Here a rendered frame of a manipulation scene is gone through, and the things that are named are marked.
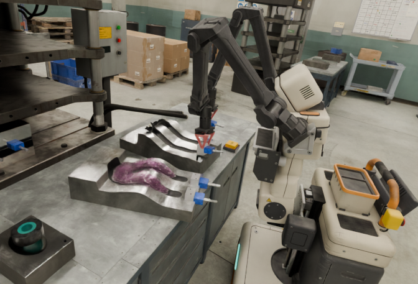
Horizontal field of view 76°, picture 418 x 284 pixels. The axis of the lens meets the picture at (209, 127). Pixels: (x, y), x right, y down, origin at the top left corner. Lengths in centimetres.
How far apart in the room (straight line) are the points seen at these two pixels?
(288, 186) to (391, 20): 653
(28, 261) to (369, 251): 118
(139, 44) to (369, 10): 517
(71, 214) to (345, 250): 108
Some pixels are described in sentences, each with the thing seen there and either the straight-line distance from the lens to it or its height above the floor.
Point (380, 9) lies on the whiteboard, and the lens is 756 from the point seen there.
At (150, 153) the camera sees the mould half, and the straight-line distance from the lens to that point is 144.
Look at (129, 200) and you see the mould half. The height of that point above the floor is 85.
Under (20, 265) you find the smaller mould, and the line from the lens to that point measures 98.
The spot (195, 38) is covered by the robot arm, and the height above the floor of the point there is 147.
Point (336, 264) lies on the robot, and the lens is 136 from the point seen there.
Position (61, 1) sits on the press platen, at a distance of 162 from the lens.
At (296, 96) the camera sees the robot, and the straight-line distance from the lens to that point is 111.
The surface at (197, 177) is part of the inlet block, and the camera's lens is 120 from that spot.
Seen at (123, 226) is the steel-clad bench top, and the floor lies 80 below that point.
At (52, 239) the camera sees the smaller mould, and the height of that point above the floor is 87.
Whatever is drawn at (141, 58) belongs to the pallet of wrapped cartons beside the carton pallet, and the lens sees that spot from 520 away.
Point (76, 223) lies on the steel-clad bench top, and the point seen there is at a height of 80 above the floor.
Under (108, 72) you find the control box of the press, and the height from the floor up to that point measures 110.
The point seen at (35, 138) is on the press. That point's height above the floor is 79.
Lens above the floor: 157
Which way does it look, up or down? 24 degrees down
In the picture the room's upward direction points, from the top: 7 degrees clockwise
